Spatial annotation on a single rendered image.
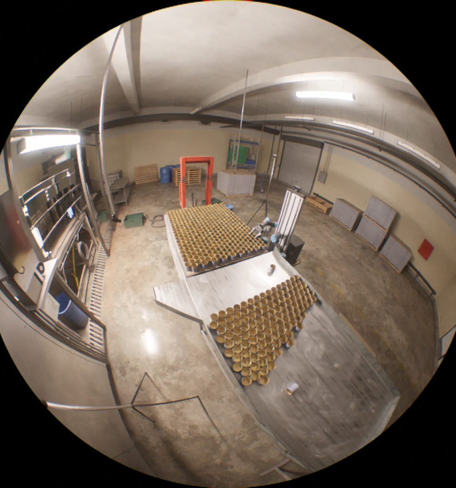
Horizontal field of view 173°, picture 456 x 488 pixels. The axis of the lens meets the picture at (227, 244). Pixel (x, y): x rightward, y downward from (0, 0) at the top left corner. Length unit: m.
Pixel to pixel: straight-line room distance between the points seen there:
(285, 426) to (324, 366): 0.62
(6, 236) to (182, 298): 1.61
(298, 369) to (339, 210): 7.48
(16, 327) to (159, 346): 1.90
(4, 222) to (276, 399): 2.21
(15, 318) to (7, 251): 0.51
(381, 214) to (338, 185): 3.53
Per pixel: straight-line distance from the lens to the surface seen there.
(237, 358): 1.26
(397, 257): 7.97
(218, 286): 1.52
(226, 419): 2.40
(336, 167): 10.10
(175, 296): 1.48
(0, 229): 1.37
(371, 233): 7.87
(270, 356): 1.32
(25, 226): 1.88
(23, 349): 1.62
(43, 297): 1.57
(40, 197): 2.76
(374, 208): 7.73
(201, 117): 9.79
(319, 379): 1.52
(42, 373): 1.71
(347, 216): 8.03
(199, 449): 2.58
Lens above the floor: 2.31
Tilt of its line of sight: 38 degrees down
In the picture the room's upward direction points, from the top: 7 degrees clockwise
